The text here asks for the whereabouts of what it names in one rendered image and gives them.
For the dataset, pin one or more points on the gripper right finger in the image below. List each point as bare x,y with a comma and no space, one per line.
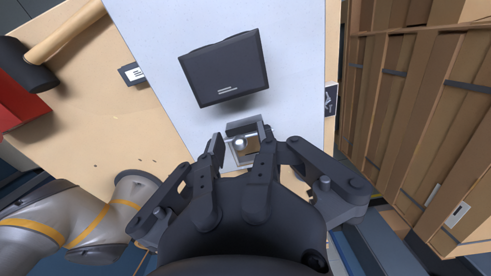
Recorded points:
261,180

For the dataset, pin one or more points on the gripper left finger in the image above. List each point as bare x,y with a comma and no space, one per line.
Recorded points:
205,180

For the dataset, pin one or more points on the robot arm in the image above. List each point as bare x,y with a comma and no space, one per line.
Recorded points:
42,214

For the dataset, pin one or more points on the dark grey power module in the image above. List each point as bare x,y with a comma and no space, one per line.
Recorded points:
224,71

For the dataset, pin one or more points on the white desktop panel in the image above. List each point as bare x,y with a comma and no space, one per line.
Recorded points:
161,46

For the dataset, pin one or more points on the silver ball knob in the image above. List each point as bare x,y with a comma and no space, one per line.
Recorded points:
240,143

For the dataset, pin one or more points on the dark card with tool icons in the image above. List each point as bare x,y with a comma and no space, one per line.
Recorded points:
330,98

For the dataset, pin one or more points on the dark label card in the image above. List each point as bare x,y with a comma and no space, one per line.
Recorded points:
132,74

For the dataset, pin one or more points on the wooden rack of cardboard boxes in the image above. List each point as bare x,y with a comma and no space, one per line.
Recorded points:
418,115

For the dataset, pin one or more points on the red box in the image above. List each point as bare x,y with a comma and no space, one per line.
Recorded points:
19,101

